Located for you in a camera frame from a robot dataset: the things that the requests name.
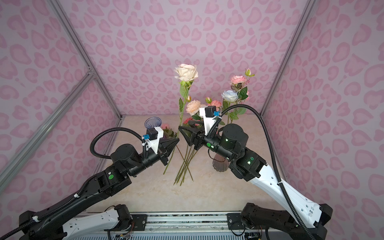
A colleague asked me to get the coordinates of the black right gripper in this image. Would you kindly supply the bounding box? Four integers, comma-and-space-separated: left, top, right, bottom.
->
179, 120, 236, 161

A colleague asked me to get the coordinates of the dark pink rose stem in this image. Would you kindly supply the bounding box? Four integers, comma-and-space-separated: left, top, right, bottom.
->
174, 114, 202, 186

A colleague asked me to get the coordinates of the purple blue glass vase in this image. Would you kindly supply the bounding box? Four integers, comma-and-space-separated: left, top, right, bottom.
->
144, 117, 162, 130

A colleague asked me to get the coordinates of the red grey glass vase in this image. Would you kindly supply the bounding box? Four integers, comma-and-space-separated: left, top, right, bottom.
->
213, 154, 230, 172

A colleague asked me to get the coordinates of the white blue rose stem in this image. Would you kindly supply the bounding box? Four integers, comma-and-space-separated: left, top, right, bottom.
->
222, 87, 249, 124

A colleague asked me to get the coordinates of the cream white rose stem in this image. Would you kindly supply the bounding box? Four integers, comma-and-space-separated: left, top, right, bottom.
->
162, 63, 199, 175

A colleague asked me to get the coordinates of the light pink rose stem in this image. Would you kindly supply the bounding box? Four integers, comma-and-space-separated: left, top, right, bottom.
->
230, 69, 255, 103

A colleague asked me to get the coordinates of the pink bud rose stem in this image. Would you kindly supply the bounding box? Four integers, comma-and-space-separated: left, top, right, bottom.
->
161, 124, 177, 139

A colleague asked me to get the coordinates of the peach rose stem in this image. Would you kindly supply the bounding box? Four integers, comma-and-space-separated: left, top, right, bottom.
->
186, 100, 202, 119

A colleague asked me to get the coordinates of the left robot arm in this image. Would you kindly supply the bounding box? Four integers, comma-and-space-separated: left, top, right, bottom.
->
19, 138, 179, 240

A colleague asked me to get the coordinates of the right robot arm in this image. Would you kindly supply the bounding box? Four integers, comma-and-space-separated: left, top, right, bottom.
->
179, 124, 333, 240

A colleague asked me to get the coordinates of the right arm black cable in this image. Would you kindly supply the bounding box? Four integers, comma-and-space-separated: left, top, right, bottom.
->
206, 103, 316, 240

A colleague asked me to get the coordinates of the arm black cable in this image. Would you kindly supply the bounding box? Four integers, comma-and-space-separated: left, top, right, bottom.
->
206, 103, 316, 240
0, 127, 146, 240

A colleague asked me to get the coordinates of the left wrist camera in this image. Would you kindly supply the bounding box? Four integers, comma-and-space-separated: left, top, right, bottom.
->
143, 127, 164, 154

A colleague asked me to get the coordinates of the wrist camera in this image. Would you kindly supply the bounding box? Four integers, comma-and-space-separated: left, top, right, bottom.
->
199, 106, 220, 136
143, 127, 164, 154

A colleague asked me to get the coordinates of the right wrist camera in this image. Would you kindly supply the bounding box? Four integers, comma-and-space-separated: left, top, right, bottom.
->
199, 106, 220, 136

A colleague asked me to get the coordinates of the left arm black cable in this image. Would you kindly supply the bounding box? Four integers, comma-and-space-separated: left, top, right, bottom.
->
0, 127, 146, 240

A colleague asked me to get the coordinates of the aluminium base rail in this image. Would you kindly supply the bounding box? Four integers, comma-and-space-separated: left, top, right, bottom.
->
79, 211, 266, 240

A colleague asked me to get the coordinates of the aluminium diagonal frame bar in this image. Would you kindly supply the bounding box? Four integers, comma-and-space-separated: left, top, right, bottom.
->
1, 71, 94, 192

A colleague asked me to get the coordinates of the aluminium frame post right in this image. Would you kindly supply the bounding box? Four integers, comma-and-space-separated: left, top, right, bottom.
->
260, 0, 318, 116

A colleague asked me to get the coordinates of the aluminium frame post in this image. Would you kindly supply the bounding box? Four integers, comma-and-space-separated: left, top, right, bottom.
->
260, 0, 318, 116
47, 0, 123, 120

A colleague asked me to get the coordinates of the aluminium frame post left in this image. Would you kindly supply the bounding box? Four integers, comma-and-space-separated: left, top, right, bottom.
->
47, 0, 123, 120

